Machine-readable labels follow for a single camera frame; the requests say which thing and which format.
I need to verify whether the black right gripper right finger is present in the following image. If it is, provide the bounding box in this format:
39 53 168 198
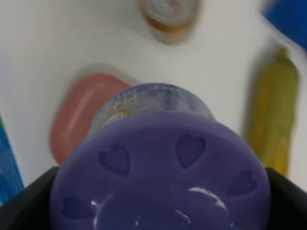
266 168 307 230

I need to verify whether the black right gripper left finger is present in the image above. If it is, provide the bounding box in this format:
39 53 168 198
0 167 59 230

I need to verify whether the purple air freshener jar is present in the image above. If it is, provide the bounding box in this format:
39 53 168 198
49 83 271 230

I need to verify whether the green blue toothpaste box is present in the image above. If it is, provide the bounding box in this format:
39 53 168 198
0 118 24 206

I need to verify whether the toy corn cob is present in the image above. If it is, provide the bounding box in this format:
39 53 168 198
245 46 300 176

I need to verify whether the pink square plate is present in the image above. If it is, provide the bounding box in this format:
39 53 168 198
49 72 130 165

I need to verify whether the blue folded towel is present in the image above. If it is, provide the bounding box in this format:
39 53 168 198
262 0 307 51

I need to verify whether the gold drink can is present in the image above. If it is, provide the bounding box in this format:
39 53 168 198
138 0 202 45

